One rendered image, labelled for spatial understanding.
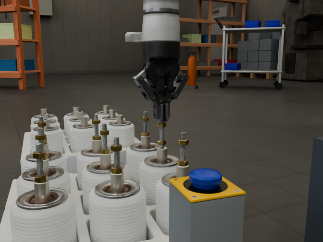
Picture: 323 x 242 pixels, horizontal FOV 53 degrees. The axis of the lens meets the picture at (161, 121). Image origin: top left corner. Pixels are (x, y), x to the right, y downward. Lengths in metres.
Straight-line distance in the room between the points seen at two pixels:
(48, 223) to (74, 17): 11.03
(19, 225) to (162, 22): 0.41
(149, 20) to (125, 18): 11.34
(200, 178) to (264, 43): 7.97
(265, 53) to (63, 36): 6.39
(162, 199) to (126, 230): 0.08
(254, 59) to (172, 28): 7.92
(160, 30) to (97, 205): 0.33
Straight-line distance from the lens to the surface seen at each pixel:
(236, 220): 0.40
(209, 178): 0.39
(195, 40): 9.00
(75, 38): 11.39
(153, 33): 0.63
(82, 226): 0.61
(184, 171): 0.58
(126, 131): 1.07
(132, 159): 0.78
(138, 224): 0.55
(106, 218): 0.53
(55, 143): 1.05
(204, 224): 0.38
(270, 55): 8.17
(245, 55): 8.78
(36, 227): 0.52
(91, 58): 11.49
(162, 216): 0.59
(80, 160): 0.75
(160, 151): 0.68
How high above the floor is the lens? 0.47
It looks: 11 degrees down
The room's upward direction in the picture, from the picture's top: straight up
